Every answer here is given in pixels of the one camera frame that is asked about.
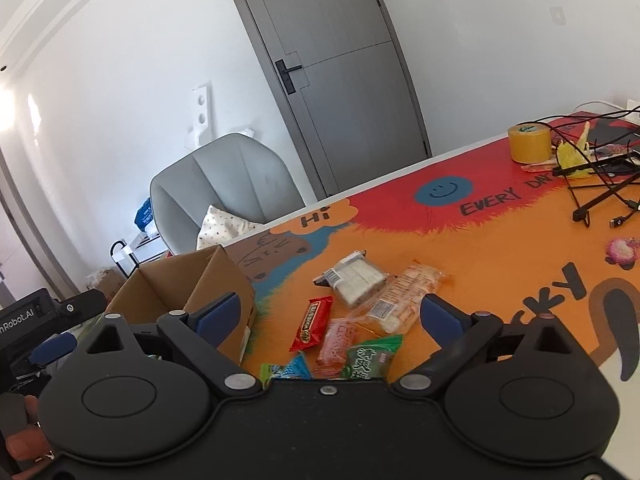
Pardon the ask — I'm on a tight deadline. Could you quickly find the blue snack packet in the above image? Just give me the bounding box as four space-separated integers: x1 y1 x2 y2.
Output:
259 352 312 388

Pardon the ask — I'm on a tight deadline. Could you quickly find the person's left hand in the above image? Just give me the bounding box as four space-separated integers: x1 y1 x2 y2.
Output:
1 393 52 479

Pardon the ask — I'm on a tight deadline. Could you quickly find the brown cardboard box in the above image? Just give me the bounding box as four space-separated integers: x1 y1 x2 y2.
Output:
106 246 256 363

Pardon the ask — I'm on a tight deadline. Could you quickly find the clear biscuit pack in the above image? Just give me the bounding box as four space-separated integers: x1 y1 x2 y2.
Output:
348 262 448 337

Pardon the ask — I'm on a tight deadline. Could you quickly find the brown paper bag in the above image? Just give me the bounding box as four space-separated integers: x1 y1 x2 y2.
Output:
86 268 125 302

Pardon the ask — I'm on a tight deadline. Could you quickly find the dotted white cushion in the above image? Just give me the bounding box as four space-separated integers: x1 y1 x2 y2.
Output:
196 205 262 250

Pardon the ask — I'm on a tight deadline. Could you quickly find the green snack packet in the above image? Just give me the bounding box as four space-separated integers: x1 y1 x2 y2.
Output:
341 335 404 380

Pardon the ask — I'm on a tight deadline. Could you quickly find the red chocolate bar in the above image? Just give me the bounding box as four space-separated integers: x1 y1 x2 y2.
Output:
290 296 333 352

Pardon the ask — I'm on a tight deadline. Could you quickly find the black shoe rack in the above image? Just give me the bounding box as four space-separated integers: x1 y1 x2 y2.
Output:
110 233 168 278

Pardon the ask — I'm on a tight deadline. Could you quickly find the colourful table mat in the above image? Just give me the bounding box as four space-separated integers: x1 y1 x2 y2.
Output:
228 138 639 382

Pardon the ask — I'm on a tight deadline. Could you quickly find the white cube candy pack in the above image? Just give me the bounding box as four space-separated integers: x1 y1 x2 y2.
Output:
314 250 390 309

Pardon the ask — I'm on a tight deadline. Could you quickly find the orange pink snack packet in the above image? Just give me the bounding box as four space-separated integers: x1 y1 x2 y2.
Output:
316 318 358 376

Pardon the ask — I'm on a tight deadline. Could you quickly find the blue plastic bag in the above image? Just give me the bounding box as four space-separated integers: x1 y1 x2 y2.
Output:
134 197 153 232

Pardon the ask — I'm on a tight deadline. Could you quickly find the grey upholstered chair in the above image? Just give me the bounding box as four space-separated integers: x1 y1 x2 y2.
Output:
150 133 304 255

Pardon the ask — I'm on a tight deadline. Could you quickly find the yellow tape roll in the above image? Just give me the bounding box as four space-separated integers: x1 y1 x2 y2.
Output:
508 122 552 165

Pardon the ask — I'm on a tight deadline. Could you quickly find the yellow plastic bag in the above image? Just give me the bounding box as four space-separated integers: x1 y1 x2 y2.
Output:
555 122 592 170

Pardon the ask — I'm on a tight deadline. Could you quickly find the grey door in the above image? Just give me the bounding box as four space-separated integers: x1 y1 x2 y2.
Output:
233 0 432 198

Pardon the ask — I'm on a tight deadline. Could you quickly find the pink keychain charm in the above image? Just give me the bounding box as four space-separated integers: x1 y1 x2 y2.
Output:
605 238 639 266

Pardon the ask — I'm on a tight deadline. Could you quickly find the black usb cable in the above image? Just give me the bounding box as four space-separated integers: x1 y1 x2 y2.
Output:
564 179 640 231

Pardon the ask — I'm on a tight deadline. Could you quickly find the black door handle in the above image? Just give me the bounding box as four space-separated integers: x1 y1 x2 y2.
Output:
274 58 305 96

